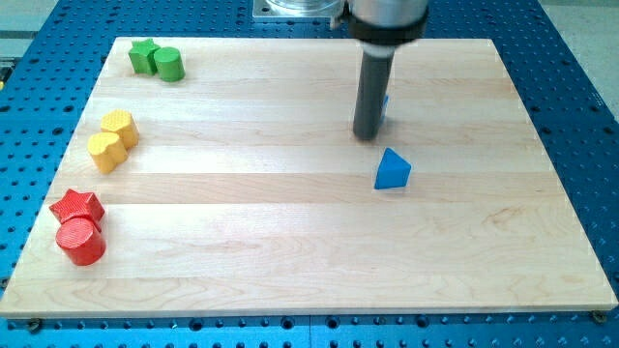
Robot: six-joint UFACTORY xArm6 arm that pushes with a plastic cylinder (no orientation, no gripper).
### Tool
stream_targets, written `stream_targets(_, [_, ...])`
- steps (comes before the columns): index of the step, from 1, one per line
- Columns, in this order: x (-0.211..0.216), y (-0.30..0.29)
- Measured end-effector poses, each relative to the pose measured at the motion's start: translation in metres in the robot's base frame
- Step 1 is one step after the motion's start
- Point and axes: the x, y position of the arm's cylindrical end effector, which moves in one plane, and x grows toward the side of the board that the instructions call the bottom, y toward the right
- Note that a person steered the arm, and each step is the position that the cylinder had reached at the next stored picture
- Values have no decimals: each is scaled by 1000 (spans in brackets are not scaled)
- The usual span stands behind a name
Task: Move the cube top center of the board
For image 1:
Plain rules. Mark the red cylinder block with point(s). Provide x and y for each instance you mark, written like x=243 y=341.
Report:
x=81 y=241

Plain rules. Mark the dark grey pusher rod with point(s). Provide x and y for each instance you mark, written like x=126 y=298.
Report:
x=373 y=82

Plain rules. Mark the yellow heart block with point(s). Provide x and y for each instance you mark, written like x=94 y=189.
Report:
x=107 y=150

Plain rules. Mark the right board corner clamp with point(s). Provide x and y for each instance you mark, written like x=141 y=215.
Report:
x=598 y=317

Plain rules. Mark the green star block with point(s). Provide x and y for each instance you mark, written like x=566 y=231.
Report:
x=142 y=56

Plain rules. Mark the yellow hexagon block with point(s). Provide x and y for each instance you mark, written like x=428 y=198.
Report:
x=121 y=122

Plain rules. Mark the blue triangular prism block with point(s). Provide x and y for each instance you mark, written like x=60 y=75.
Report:
x=393 y=171

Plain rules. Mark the red star block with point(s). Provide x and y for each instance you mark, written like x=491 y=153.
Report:
x=76 y=204

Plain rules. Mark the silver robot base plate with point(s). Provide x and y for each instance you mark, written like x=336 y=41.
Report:
x=279 y=9

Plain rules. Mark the board corner clamp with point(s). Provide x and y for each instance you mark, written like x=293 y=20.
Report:
x=34 y=325
x=598 y=317

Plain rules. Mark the left board corner clamp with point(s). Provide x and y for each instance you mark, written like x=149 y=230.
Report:
x=34 y=325

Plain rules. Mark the light wooden board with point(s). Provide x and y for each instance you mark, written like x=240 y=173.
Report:
x=247 y=193

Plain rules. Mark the blue cube block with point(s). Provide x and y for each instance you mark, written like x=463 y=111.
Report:
x=383 y=110

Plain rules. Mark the green cylinder block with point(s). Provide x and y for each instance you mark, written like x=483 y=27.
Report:
x=169 y=64

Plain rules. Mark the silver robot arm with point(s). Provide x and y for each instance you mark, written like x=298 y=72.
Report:
x=381 y=26

